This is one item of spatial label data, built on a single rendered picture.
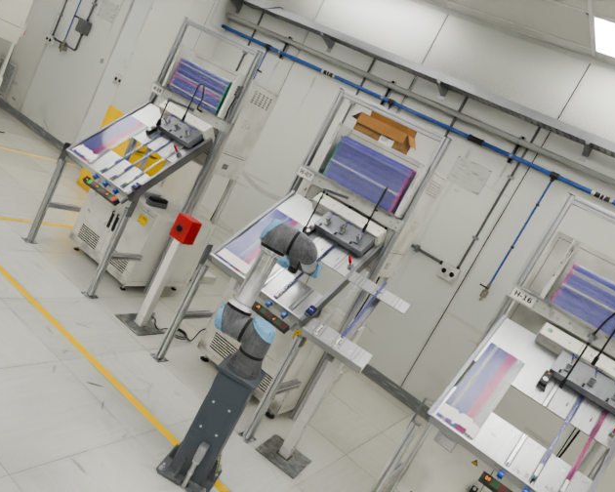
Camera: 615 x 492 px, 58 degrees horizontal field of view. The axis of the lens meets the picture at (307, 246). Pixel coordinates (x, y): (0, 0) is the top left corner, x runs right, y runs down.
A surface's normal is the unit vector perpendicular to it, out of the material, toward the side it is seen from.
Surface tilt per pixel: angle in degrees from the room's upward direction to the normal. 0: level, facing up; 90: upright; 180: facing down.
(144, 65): 90
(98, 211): 90
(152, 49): 90
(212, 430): 90
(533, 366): 44
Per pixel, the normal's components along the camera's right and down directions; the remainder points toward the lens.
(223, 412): -0.17, 0.11
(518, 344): 0.00, -0.67
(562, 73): -0.48, -0.07
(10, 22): 0.75, 0.48
